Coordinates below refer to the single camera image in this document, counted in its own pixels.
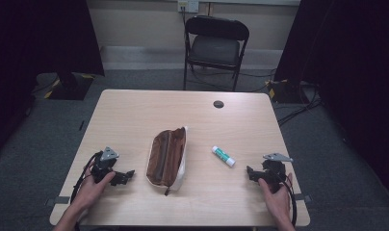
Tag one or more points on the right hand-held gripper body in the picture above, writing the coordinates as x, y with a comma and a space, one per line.
273, 169

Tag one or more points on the round black table grommet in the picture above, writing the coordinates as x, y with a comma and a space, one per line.
218, 104

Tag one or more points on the open brown and white pencil case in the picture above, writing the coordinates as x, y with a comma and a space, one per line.
167, 159

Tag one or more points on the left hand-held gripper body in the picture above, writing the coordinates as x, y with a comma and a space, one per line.
104, 165

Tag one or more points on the dark curtain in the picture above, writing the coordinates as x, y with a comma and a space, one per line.
353, 80
32, 64

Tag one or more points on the black stand base with yellow tape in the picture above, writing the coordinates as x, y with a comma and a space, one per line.
287, 91
72, 88

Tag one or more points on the white wall socket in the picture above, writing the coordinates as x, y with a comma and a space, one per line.
188, 5

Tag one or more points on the short black floor strip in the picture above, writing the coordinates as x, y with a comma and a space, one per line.
81, 125

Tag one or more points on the person's right hand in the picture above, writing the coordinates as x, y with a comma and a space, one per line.
279, 202

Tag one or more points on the white and green glue stick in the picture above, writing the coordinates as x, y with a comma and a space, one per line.
223, 156

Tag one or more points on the black folding chair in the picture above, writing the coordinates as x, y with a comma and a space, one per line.
215, 48

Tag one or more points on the person's left hand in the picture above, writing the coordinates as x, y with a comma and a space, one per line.
90, 192

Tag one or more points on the grey table edge bracket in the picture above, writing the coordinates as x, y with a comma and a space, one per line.
303, 197
56, 200

